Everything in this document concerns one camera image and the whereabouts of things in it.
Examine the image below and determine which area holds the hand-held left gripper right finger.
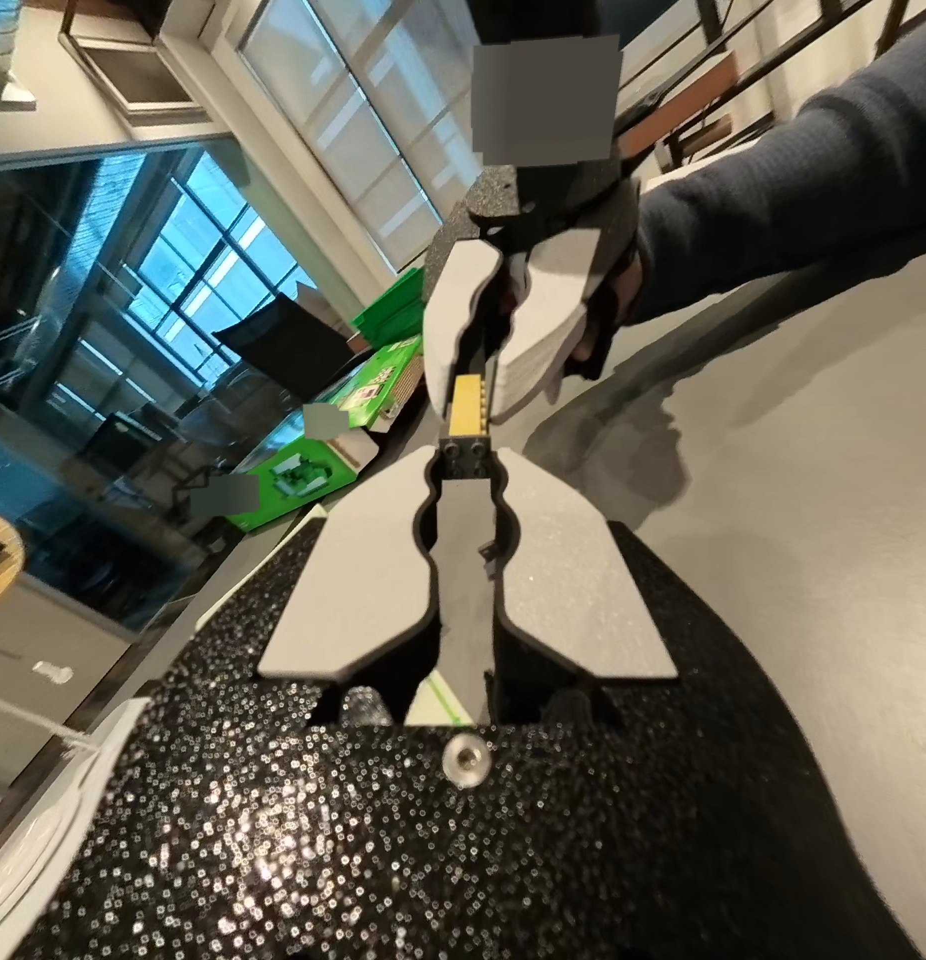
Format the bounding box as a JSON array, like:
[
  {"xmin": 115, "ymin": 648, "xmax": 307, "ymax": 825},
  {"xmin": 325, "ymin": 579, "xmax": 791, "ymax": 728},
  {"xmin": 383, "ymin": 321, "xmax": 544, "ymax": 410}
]
[{"xmin": 491, "ymin": 446, "xmax": 681, "ymax": 708}]

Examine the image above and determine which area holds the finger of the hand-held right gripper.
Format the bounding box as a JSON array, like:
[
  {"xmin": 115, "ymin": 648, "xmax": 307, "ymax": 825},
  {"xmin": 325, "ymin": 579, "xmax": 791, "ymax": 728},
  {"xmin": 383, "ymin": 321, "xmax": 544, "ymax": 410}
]
[
  {"xmin": 421, "ymin": 241, "xmax": 506, "ymax": 418},
  {"xmin": 489, "ymin": 223, "xmax": 609, "ymax": 423}
]

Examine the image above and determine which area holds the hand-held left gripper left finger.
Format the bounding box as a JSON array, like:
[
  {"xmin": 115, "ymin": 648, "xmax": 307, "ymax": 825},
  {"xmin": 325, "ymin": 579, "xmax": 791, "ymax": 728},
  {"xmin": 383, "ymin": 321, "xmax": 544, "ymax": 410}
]
[{"xmin": 256, "ymin": 447, "xmax": 443, "ymax": 710}]

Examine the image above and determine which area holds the tan toy brick plate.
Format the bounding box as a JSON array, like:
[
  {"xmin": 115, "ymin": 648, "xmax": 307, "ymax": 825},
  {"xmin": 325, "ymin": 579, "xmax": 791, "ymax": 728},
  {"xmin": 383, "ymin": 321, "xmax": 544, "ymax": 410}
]
[{"xmin": 448, "ymin": 373, "xmax": 491, "ymax": 438}]

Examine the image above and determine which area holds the black toy brick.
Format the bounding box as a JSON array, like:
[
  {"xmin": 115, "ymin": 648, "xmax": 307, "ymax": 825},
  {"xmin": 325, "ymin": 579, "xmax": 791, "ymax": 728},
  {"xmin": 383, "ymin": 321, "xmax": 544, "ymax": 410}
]
[{"xmin": 436, "ymin": 433, "xmax": 492, "ymax": 483}]

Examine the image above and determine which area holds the person's right forearm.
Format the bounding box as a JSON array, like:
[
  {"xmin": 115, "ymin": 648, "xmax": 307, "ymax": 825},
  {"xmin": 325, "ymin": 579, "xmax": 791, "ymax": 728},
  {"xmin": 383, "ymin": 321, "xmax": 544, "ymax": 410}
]
[{"xmin": 632, "ymin": 30, "xmax": 926, "ymax": 327}]

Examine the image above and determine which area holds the grey desk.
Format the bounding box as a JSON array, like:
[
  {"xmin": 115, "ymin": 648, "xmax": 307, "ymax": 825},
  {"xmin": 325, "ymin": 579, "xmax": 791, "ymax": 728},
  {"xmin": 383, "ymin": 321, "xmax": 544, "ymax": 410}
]
[{"xmin": 0, "ymin": 247, "xmax": 926, "ymax": 960}]

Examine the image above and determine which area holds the person's right hand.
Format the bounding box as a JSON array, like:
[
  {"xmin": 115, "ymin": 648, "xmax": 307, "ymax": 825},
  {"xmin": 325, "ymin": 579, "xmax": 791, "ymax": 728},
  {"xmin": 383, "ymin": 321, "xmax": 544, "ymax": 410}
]
[{"xmin": 571, "ymin": 250, "xmax": 647, "ymax": 365}]

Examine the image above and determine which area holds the green plastic tray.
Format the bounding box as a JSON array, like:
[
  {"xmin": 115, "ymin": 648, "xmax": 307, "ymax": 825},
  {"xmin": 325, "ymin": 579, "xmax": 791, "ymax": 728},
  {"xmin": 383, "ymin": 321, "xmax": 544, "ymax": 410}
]
[{"xmin": 349, "ymin": 264, "xmax": 428, "ymax": 340}]

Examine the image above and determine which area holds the green printed box lid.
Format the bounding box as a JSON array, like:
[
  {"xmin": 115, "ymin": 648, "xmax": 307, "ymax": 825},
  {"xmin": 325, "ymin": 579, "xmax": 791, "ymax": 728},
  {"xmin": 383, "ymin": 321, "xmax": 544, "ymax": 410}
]
[{"xmin": 311, "ymin": 333, "xmax": 426, "ymax": 432}]

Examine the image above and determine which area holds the green toy set box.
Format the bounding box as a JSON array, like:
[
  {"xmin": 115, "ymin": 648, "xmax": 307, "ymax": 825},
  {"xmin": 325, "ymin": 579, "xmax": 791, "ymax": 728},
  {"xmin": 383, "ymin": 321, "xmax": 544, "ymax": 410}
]
[{"xmin": 240, "ymin": 433, "xmax": 380, "ymax": 535}]

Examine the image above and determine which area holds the black office chair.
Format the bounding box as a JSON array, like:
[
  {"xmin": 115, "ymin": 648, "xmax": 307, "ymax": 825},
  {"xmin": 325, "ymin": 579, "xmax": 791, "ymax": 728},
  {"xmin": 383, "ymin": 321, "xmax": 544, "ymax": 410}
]
[{"xmin": 210, "ymin": 291, "xmax": 360, "ymax": 400}]

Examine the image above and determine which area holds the round wooden table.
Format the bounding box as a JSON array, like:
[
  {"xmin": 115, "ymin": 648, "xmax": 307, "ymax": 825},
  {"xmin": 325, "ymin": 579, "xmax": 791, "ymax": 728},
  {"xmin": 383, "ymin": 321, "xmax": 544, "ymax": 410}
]
[{"xmin": 0, "ymin": 508, "xmax": 27, "ymax": 610}]

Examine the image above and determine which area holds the white plastic tray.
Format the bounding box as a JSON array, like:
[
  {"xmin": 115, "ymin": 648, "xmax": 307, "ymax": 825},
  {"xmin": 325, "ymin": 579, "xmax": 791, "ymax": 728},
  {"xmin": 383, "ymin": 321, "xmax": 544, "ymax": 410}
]
[{"xmin": 0, "ymin": 696, "xmax": 152, "ymax": 909}]

